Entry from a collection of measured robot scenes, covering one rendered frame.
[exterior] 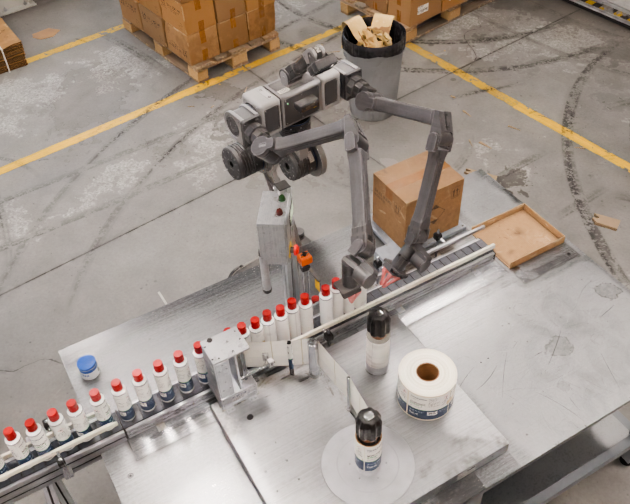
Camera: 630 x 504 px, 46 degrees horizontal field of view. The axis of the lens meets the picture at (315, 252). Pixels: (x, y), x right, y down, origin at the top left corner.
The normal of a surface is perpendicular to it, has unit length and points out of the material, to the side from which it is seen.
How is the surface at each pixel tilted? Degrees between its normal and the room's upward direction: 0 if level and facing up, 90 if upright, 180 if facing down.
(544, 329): 0
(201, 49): 90
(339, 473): 0
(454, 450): 0
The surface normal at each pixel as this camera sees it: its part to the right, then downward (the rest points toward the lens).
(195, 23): 0.60, 0.57
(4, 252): -0.04, -0.71
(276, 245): -0.08, 0.70
